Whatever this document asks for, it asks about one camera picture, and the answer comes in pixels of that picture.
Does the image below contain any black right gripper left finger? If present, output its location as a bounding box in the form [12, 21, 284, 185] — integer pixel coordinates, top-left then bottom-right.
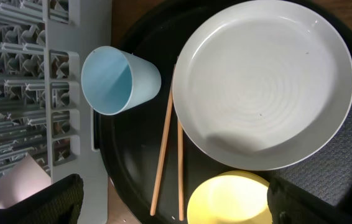
[0, 174, 84, 224]

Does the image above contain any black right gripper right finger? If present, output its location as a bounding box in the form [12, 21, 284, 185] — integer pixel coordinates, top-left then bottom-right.
[267, 177, 352, 224]

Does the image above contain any pink cup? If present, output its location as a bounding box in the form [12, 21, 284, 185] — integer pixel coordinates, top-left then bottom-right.
[0, 156, 52, 209]

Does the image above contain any yellow bowl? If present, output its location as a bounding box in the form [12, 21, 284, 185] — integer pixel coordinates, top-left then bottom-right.
[187, 170, 272, 224]

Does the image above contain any light blue cup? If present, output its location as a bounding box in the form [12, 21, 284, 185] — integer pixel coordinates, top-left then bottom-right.
[81, 46, 161, 115]

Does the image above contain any grey dishwasher rack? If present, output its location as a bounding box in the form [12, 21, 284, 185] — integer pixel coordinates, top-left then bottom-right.
[0, 1, 112, 223]

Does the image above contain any round black tray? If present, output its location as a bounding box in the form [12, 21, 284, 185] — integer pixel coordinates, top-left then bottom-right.
[95, 1, 352, 223]

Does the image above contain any grey round plate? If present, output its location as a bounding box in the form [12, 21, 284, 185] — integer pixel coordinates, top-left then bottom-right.
[172, 1, 352, 170]

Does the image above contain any right wooden chopstick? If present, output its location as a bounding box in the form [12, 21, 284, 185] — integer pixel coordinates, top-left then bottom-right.
[177, 121, 184, 221]

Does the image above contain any wooden chopstick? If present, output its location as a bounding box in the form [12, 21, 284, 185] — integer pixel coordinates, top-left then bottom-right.
[177, 121, 184, 221]
[150, 82, 173, 217]

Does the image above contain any left wooden chopstick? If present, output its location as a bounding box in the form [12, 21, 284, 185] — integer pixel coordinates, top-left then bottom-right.
[150, 82, 173, 217]

